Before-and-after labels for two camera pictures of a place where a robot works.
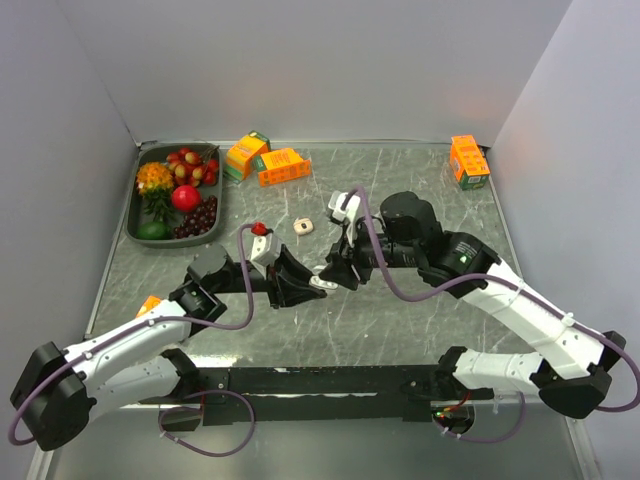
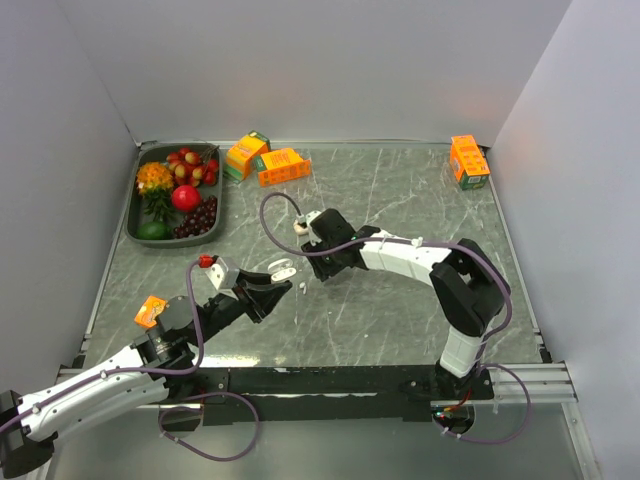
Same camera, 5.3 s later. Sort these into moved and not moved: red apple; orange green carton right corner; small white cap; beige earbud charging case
Moved: small white cap
Not moved: orange green carton right corner; red apple; beige earbud charging case
